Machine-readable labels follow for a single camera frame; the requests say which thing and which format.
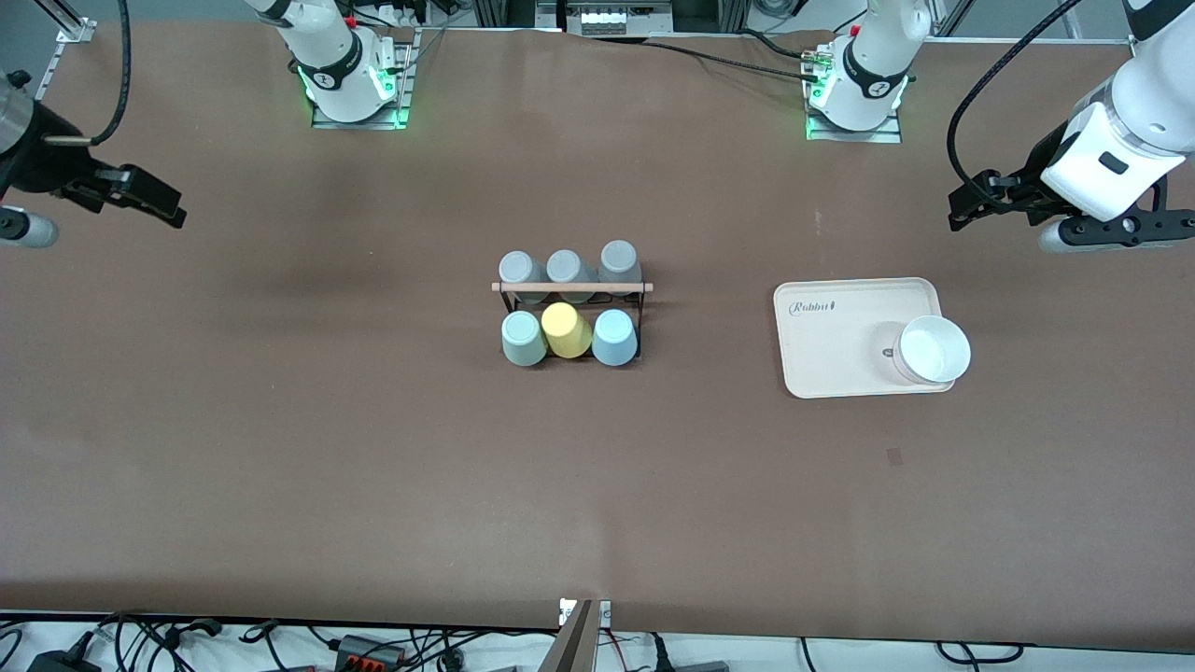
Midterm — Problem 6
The light blue cup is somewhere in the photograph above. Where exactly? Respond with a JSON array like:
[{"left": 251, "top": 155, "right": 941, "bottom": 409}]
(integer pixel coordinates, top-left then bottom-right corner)
[{"left": 592, "top": 309, "right": 640, "bottom": 368}]

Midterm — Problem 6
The pale green cup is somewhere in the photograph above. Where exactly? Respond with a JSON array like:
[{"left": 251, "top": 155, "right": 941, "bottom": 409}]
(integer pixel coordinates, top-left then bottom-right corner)
[{"left": 501, "top": 310, "right": 549, "bottom": 368}]

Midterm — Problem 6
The white bowl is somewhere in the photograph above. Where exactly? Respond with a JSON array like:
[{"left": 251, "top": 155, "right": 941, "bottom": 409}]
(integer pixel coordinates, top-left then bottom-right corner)
[{"left": 892, "top": 315, "right": 972, "bottom": 386}]

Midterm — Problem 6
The beige plastic tray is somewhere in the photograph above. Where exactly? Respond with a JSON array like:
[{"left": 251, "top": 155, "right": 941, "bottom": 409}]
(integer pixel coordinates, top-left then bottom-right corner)
[{"left": 773, "top": 276, "right": 958, "bottom": 400}]

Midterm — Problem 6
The grey cup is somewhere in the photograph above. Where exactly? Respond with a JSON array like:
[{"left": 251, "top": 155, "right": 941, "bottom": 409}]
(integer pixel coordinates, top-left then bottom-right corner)
[
  {"left": 597, "top": 240, "right": 643, "bottom": 298},
  {"left": 498, "top": 250, "right": 552, "bottom": 305},
  {"left": 546, "top": 249, "right": 598, "bottom": 304}
]

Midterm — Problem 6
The yellow cup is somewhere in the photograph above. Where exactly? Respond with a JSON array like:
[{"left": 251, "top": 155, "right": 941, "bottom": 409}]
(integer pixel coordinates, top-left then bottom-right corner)
[{"left": 542, "top": 301, "right": 594, "bottom": 359}]

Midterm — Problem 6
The black power adapter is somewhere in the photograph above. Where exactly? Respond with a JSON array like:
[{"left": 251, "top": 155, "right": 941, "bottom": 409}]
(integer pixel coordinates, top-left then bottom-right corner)
[{"left": 26, "top": 649, "right": 104, "bottom": 672}]

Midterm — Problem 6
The black orange connector block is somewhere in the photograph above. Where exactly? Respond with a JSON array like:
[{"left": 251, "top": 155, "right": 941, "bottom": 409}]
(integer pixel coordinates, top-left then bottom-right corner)
[{"left": 336, "top": 635, "right": 407, "bottom": 671}]

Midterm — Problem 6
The aluminium edge rail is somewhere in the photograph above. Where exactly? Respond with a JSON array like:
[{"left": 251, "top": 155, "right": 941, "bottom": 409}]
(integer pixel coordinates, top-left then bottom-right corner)
[{"left": 33, "top": 42, "right": 68, "bottom": 104}]

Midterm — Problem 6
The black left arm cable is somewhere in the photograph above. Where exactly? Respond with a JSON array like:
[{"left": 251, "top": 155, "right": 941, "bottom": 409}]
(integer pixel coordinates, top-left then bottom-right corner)
[{"left": 947, "top": 0, "right": 1086, "bottom": 216}]

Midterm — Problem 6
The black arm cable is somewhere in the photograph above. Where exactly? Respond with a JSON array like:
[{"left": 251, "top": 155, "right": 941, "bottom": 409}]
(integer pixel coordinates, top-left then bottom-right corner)
[
  {"left": 947, "top": 0, "right": 1086, "bottom": 216},
  {"left": 42, "top": 0, "right": 133, "bottom": 147}
]

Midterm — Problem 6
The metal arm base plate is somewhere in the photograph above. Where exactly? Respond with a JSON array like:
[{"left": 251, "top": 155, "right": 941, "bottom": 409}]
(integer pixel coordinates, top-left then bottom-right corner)
[
  {"left": 311, "top": 28, "right": 416, "bottom": 130},
  {"left": 805, "top": 42, "right": 904, "bottom": 144}
]

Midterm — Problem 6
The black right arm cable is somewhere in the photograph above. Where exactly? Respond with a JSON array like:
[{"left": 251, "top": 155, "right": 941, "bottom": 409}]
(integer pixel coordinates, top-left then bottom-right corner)
[{"left": 42, "top": 0, "right": 133, "bottom": 147}]

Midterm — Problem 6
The short black table cable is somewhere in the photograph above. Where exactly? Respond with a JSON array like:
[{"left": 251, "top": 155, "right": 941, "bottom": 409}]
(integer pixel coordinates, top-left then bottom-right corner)
[{"left": 733, "top": 28, "right": 832, "bottom": 64}]

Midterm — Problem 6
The long black table cable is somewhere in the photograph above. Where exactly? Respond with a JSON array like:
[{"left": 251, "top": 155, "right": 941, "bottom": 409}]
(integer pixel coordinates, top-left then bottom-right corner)
[{"left": 583, "top": 35, "right": 827, "bottom": 83}]

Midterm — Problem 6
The black wire cup rack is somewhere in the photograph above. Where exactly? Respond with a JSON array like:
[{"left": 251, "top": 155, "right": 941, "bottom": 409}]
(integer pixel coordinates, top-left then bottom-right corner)
[{"left": 491, "top": 278, "right": 654, "bottom": 363}]

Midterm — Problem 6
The black looped floor cable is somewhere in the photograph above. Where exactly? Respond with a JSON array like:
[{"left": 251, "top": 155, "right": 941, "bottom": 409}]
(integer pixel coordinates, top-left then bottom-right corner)
[{"left": 936, "top": 641, "right": 1025, "bottom": 665}]

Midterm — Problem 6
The white mounting bracket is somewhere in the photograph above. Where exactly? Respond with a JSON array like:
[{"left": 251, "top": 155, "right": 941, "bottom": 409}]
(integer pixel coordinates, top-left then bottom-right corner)
[{"left": 558, "top": 598, "right": 612, "bottom": 628}]

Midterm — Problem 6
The grey metal camera post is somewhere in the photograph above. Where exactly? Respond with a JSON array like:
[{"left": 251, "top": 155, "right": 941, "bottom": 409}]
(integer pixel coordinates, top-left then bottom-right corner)
[{"left": 537, "top": 599, "right": 598, "bottom": 672}]

